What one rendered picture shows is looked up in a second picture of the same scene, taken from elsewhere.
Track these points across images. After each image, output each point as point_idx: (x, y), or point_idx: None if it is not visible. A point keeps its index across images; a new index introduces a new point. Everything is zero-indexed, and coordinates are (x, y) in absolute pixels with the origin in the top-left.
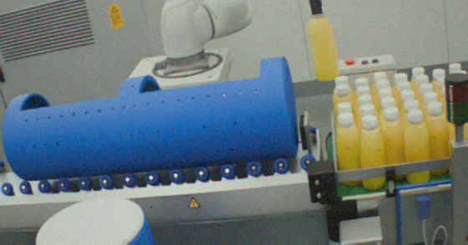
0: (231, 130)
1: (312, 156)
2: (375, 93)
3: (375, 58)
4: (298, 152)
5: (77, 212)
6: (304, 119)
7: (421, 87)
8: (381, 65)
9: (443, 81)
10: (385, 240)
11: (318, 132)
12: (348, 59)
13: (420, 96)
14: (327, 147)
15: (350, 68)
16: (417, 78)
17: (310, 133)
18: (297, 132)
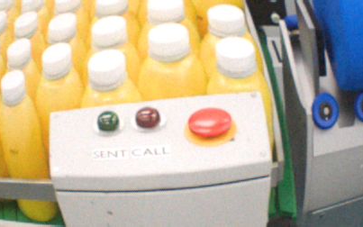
0: None
1: (287, 16)
2: (131, 44)
3: (104, 115)
4: (338, 102)
5: None
6: (304, 6)
7: (35, 13)
8: (91, 108)
9: None
10: None
11: (304, 108)
12: (215, 122)
13: (37, 30)
14: (294, 186)
15: (206, 97)
16: (27, 41)
17: (310, 59)
18: (333, 58)
